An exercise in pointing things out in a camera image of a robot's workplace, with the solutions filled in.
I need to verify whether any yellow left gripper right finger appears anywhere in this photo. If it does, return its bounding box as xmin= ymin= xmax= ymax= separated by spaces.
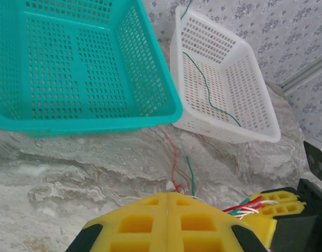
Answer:
xmin=168 ymin=192 xmax=267 ymax=252

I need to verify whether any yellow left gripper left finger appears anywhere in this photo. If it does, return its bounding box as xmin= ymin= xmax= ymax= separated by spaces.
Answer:
xmin=65 ymin=192 xmax=169 ymax=252

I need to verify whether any thin red cable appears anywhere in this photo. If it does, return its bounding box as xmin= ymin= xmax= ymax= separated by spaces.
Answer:
xmin=222 ymin=196 xmax=264 ymax=213
xmin=163 ymin=130 xmax=183 ymax=194

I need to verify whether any thin green cable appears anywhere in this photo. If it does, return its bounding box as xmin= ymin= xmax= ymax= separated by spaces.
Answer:
xmin=186 ymin=156 xmax=252 ymax=216
xmin=180 ymin=0 xmax=242 ymax=128

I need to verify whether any white plastic basket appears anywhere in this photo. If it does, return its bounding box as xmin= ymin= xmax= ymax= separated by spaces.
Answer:
xmin=170 ymin=5 xmax=282 ymax=144

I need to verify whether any teal plastic basket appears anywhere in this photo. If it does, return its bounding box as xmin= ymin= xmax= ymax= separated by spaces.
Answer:
xmin=0 ymin=0 xmax=183 ymax=139

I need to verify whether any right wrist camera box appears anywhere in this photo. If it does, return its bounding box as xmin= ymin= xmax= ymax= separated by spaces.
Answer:
xmin=303 ymin=140 xmax=322 ymax=187

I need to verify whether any aluminium frame post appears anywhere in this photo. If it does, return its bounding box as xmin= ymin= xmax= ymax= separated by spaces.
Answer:
xmin=278 ymin=49 xmax=322 ymax=97

